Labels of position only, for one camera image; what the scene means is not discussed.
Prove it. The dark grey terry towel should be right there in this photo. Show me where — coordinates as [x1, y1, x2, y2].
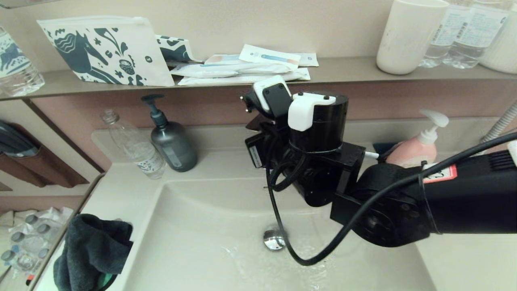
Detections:
[53, 213, 134, 291]

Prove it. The white ceramic sink basin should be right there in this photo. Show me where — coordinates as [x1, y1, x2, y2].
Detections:
[121, 174, 439, 291]

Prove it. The long white sachet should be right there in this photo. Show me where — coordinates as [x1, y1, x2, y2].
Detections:
[170, 63, 293, 78]
[178, 68, 311, 86]

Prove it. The white sachet blue stripe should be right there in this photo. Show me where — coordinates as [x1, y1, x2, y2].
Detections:
[239, 44, 301, 70]

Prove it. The white sachet peach print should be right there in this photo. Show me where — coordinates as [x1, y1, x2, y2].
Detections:
[204, 55, 243, 66]

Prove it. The dark grey pump bottle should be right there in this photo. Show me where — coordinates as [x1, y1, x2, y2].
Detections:
[141, 94, 198, 173]

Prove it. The chrome drain stopper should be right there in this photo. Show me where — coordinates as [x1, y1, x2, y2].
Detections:
[263, 228, 288, 251]

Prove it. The dark blue packet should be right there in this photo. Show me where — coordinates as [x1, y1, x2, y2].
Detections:
[372, 142, 398, 162]

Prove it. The small blue print pouch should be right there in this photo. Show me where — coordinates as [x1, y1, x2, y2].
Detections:
[156, 35, 202, 65]

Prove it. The empty clear plastic bottle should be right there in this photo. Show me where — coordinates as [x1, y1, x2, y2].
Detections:
[101, 109, 167, 180]

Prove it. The pink soap pump bottle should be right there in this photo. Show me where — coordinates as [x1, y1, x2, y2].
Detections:
[386, 109, 450, 169]

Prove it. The plain white cup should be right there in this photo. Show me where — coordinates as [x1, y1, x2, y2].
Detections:
[376, 0, 450, 75]

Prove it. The clear water bottle white label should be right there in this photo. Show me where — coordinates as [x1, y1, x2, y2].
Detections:
[419, 0, 459, 68]
[442, 0, 511, 69]

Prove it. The large horse print pouch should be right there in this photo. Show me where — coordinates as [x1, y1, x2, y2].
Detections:
[37, 16, 175, 87]

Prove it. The brown fabric holder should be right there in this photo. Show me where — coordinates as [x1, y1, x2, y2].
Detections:
[0, 121, 90, 188]

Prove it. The white ribbed mug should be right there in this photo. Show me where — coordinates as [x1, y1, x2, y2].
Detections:
[479, 7, 517, 74]

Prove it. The black hair dryer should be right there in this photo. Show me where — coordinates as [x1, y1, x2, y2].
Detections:
[0, 119, 41, 158]

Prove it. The plastic wrapped bottle pack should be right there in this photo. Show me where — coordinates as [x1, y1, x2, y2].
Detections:
[0, 207, 75, 279]

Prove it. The clear water bottle blue print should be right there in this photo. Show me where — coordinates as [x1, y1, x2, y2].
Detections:
[0, 26, 46, 97]

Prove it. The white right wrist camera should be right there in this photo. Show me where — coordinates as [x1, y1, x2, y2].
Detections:
[252, 75, 292, 118]

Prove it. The beige wall shelf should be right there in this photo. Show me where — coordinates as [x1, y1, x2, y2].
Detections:
[0, 57, 517, 101]

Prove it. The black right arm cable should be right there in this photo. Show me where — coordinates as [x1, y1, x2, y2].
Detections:
[265, 131, 517, 267]

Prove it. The white corrugated hose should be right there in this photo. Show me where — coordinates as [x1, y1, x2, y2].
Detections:
[480, 101, 517, 144]

